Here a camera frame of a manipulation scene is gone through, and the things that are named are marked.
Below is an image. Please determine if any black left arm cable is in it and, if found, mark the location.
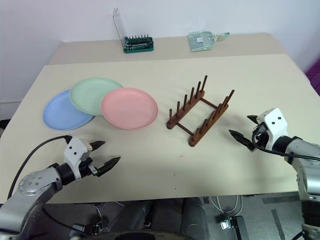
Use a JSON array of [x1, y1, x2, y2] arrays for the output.
[[7, 135, 73, 200]]

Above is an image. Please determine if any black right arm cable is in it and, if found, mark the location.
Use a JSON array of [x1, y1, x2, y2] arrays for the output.
[[251, 129, 320, 162]]

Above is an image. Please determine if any purple object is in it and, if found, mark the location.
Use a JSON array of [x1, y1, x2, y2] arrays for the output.
[[304, 61, 320, 97]]

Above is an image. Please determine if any green plate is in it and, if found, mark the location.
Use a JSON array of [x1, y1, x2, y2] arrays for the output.
[[69, 77, 124, 117]]

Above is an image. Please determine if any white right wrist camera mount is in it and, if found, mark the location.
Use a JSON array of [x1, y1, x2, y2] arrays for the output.
[[256, 108, 289, 152]]

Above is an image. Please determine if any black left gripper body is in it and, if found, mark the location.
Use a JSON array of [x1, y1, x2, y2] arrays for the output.
[[79, 149, 100, 177]]

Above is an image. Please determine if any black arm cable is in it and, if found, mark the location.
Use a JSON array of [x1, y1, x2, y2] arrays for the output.
[[251, 129, 320, 162], [7, 135, 73, 200]]

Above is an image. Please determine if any green packaged dustpan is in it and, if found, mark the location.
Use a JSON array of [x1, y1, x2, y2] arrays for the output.
[[187, 30, 231, 53]]

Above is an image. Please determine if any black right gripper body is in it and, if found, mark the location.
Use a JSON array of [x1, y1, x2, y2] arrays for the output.
[[251, 121, 270, 151]]

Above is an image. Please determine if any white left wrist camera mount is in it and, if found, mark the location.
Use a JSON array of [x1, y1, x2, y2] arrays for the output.
[[63, 137, 92, 180]]

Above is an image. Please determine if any white floor cable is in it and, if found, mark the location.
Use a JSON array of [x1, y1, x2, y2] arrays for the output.
[[208, 194, 245, 216]]

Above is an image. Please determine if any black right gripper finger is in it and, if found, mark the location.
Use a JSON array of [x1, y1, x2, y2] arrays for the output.
[[246, 114, 260, 126], [228, 129, 256, 152]]

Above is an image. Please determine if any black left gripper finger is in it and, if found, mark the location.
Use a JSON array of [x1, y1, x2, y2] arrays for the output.
[[90, 140, 106, 151], [96, 156, 122, 178]]

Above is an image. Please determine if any green screwdriver bit set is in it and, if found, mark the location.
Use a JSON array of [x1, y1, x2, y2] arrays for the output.
[[112, 7, 155, 54]]

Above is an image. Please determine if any blue plate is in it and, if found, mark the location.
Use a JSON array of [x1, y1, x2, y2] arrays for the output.
[[42, 88, 95, 131]]

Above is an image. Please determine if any brown wooden dish rack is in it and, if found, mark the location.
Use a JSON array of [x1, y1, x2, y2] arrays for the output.
[[166, 74, 236, 148]]

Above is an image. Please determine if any pink plate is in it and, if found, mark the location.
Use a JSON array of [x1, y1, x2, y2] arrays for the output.
[[100, 87, 159, 131]]

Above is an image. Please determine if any black floor box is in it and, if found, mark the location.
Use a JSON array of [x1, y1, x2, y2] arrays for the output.
[[216, 216, 247, 240]]

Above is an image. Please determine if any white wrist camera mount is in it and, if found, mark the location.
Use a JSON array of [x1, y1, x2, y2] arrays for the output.
[[63, 137, 92, 180], [256, 108, 289, 152]]

